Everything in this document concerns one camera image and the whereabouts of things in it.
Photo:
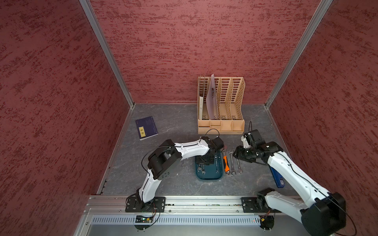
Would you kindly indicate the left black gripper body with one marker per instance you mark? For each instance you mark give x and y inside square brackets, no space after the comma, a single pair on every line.
[205,159]

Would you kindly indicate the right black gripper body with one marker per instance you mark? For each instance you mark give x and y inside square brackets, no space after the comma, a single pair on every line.
[246,154]

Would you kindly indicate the orange handled adjustable wrench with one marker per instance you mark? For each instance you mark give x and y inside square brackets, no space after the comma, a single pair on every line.
[225,162]

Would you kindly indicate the teal plastic storage tray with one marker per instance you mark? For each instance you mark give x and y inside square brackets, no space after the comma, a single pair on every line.
[209,171]

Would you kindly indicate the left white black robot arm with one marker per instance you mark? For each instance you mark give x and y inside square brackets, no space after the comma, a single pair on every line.
[164,159]

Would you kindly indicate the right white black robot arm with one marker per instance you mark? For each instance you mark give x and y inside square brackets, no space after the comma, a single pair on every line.
[321,212]

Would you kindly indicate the blue flat box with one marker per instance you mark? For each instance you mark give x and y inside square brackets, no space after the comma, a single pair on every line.
[279,180]

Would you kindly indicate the wooden desk file organizer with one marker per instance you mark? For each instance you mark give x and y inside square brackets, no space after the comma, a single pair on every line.
[230,92]

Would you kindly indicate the purple folder in organizer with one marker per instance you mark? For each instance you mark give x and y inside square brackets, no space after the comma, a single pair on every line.
[211,99]

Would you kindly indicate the beige folder in organizer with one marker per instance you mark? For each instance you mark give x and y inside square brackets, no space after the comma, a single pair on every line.
[200,107]

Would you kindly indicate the dark purple notebook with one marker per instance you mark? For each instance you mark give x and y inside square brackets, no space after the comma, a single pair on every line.
[146,128]

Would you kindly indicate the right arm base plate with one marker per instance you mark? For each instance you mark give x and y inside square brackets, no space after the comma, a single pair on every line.
[251,205]

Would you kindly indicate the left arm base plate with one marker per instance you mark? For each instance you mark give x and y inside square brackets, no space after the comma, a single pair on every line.
[134,205]

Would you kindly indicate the aluminium front rail frame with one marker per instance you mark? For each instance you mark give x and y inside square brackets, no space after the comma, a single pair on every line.
[105,215]

